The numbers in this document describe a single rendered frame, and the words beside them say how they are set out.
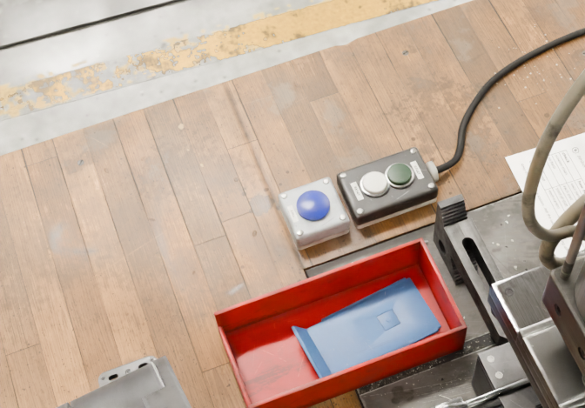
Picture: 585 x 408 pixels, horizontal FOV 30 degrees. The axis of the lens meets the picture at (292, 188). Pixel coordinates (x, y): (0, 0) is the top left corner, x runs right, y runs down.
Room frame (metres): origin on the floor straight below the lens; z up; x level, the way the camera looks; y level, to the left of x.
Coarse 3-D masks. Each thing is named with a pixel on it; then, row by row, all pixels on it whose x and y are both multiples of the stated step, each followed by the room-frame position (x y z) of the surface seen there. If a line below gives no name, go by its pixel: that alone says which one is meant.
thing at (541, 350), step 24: (504, 288) 0.42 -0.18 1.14; (528, 288) 0.42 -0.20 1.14; (504, 312) 0.40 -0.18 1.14; (528, 312) 0.40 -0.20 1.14; (528, 336) 0.36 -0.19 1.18; (552, 336) 0.35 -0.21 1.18; (528, 360) 0.34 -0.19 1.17; (552, 360) 0.33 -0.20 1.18; (552, 384) 0.31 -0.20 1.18; (576, 384) 0.31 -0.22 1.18
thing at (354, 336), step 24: (408, 288) 0.54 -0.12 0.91; (360, 312) 0.52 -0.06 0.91; (384, 312) 0.52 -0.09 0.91; (408, 312) 0.51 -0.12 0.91; (432, 312) 0.51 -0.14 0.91; (312, 336) 0.50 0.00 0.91; (336, 336) 0.49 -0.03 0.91; (360, 336) 0.49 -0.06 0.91; (384, 336) 0.49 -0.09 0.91; (408, 336) 0.48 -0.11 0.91; (312, 360) 0.46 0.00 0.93; (336, 360) 0.46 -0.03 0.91; (360, 360) 0.46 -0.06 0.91
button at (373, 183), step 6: (366, 174) 0.69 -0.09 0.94; (372, 174) 0.68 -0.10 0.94; (378, 174) 0.68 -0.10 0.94; (366, 180) 0.68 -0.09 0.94; (372, 180) 0.68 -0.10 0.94; (378, 180) 0.67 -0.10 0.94; (384, 180) 0.67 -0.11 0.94; (366, 186) 0.67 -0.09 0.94; (372, 186) 0.67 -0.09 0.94; (378, 186) 0.67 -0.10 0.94; (384, 186) 0.67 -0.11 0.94; (372, 192) 0.66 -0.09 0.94; (378, 192) 0.66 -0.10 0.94
